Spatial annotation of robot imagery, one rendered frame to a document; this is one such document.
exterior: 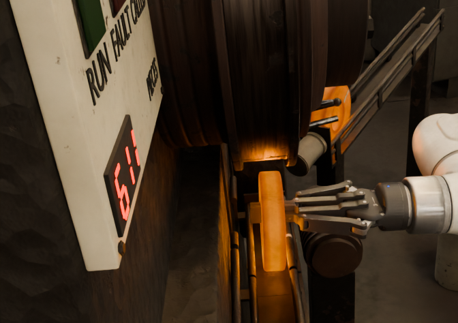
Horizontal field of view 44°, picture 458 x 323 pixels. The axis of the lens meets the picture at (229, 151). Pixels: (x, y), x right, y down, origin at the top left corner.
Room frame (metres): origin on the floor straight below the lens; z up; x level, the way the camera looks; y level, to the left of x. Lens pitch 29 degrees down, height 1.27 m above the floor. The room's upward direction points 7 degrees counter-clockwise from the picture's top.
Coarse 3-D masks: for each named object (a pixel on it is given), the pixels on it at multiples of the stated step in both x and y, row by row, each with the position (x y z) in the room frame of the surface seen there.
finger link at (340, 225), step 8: (304, 216) 0.69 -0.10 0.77; (312, 216) 0.69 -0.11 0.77; (320, 216) 0.69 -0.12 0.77; (328, 216) 0.69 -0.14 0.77; (312, 224) 0.68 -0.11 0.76; (320, 224) 0.68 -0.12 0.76; (328, 224) 0.68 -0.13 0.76; (336, 224) 0.67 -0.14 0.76; (344, 224) 0.67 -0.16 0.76; (352, 224) 0.66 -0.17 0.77; (360, 224) 0.66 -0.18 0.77; (320, 232) 0.68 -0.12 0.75; (328, 232) 0.68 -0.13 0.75; (336, 232) 0.67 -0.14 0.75; (344, 232) 0.67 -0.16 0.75; (352, 232) 0.66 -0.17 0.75
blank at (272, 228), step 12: (264, 180) 0.72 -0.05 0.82; (276, 180) 0.72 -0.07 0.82; (264, 192) 0.70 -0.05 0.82; (276, 192) 0.69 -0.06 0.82; (264, 204) 0.68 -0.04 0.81; (276, 204) 0.68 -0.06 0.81; (264, 216) 0.67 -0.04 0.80; (276, 216) 0.67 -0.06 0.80; (264, 228) 0.66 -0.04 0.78; (276, 228) 0.66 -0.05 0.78; (264, 240) 0.65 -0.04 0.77; (276, 240) 0.65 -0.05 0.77; (264, 252) 0.65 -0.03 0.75; (276, 252) 0.65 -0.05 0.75; (264, 264) 0.66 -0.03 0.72; (276, 264) 0.65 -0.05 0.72
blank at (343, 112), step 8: (328, 88) 1.14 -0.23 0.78; (336, 88) 1.14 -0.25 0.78; (344, 88) 1.18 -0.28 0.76; (328, 96) 1.12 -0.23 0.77; (336, 96) 1.14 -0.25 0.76; (344, 96) 1.18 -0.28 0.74; (344, 104) 1.18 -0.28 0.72; (312, 112) 1.11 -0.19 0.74; (320, 112) 1.10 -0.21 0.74; (328, 112) 1.10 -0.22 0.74; (336, 112) 1.18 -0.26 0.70; (344, 112) 1.17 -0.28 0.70; (312, 120) 1.10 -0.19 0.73; (344, 120) 1.17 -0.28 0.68; (336, 128) 1.15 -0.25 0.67
